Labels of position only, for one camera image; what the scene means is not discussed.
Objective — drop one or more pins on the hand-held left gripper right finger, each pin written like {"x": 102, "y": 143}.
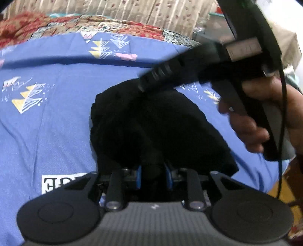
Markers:
{"x": 168, "y": 177}

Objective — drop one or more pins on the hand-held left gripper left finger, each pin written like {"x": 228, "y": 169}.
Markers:
{"x": 139, "y": 177}

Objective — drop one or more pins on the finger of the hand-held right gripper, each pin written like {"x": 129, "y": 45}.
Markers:
{"x": 165, "y": 73}

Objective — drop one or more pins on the black pants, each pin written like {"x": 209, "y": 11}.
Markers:
{"x": 153, "y": 123}

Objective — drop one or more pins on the person's right hand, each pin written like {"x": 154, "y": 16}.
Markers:
{"x": 246, "y": 129}

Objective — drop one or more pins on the beige table cloth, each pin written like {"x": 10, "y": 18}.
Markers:
{"x": 287, "y": 45}

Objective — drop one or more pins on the beige patterned curtain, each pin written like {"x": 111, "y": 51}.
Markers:
{"x": 142, "y": 11}

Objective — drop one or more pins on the blue printed bed sheet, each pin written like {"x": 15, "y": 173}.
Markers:
{"x": 59, "y": 118}

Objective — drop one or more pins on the red patterned quilt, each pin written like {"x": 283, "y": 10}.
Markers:
{"x": 23, "y": 26}

